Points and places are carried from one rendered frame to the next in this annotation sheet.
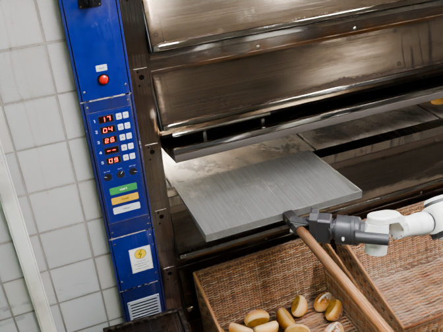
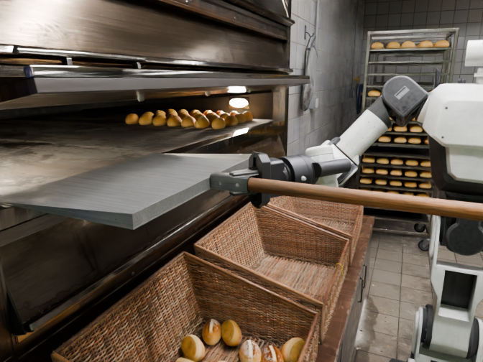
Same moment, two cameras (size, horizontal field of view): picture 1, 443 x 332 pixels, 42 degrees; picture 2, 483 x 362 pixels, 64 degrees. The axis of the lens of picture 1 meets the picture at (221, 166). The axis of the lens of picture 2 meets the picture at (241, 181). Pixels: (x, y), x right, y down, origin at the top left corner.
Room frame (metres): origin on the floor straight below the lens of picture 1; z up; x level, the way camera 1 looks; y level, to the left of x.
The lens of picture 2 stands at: (0.87, 0.38, 1.41)
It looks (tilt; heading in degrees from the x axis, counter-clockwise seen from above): 15 degrees down; 312
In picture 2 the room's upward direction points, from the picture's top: straight up
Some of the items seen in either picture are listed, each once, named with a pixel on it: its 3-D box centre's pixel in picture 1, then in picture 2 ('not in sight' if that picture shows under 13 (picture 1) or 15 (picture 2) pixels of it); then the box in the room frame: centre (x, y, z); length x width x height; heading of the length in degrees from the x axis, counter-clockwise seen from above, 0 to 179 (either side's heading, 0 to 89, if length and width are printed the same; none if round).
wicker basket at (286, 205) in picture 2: not in sight; (313, 213); (1.90, -1.33, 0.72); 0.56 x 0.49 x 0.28; 110
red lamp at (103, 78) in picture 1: (103, 75); not in sight; (1.57, 0.32, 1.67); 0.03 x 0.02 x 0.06; 109
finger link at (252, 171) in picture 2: (300, 219); (243, 171); (1.41, -0.23, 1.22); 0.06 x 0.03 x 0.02; 74
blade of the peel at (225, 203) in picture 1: (264, 187); (147, 173); (1.65, -0.14, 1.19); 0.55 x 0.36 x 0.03; 109
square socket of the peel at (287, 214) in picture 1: (293, 222); (231, 182); (1.43, -0.21, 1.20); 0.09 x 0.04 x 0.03; 19
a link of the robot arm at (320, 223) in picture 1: (329, 228); (277, 177); (1.39, -0.31, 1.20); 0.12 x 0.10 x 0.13; 74
